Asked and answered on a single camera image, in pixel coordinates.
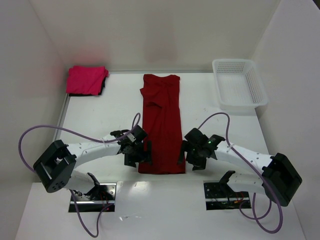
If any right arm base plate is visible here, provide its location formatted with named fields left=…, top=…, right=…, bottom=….
left=203, top=181, right=252, bottom=211

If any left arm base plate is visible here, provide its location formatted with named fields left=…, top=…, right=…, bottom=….
left=68, top=182, right=117, bottom=213

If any white plastic basket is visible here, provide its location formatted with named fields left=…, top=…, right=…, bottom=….
left=212, top=58, right=268, bottom=112

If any dark red t-shirt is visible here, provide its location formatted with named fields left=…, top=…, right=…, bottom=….
left=138, top=74, right=186, bottom=175

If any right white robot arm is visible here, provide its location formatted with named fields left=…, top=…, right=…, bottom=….
left=177, top=128, right=303, bottom=207

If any folded pink t-shirt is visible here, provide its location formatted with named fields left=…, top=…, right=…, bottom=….
left=66, top=65, right=109, bottom=94

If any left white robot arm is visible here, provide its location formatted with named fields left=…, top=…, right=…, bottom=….
left=33, top=125, right=152, bottom=200

